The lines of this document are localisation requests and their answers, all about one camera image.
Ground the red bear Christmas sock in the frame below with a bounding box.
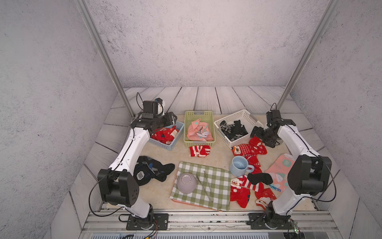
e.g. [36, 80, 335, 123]
[151, 125, 179, 145]

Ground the black blue sport sock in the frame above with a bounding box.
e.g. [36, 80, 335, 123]
[220, 120, 238, 141]

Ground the pink sock with teal leaves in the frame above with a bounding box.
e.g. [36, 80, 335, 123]
[186, 119, 213, 141]

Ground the black sock with white label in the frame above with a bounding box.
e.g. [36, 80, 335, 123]
[133, 156, 164, 186]

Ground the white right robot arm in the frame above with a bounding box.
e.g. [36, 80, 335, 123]
[251, 123, 332, 221]

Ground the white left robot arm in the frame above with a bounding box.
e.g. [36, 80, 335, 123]
[97, 112, 177, 224]

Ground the light blue plastic basket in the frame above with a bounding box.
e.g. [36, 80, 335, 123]
[149, 121, 184, 151]

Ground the white plastic basket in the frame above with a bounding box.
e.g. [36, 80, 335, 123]
[214, 110, 264, 148]

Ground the light green plastic basket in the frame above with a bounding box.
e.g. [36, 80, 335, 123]
[184, 111, 216, 147]

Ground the red snowflake sock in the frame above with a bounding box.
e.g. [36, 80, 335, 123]
[231, 137, 268, 174]

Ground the pink sock with blue text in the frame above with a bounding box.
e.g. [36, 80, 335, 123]
[265, 153, 295, 193]

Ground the light blue ceramic mug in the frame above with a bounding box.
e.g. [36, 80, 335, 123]
[229, 156, 255, 177]

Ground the black sock with blue patch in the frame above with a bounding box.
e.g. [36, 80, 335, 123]
[155, 163, 175, 182]

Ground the red Santa sock front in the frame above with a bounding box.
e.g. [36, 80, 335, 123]
[255, 188, 276, 210]

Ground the red white striped Santa sock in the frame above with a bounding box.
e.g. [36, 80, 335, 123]
[230, 175, 264, 193]

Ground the lilac ceramic bowl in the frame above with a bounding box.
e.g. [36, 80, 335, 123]
[177, 173, 197, 194]

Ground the green white checkered cloth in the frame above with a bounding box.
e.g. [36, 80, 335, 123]
[170, 161, 231, 211]

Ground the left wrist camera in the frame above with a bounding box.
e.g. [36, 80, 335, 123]
[141, 98, 165, 119]

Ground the right aluminium frame post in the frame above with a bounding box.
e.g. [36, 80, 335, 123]
[276, 0, 340, 110]

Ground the aluminium frame post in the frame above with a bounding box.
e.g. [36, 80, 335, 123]
[75, 0, 135, 118]
[276, 0, 340, 110]

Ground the metal base rail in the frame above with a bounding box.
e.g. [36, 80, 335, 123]
[80, 210, 342, 239]

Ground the left aluminium frame post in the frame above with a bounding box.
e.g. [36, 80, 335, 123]
[75, 0, 135, 118]

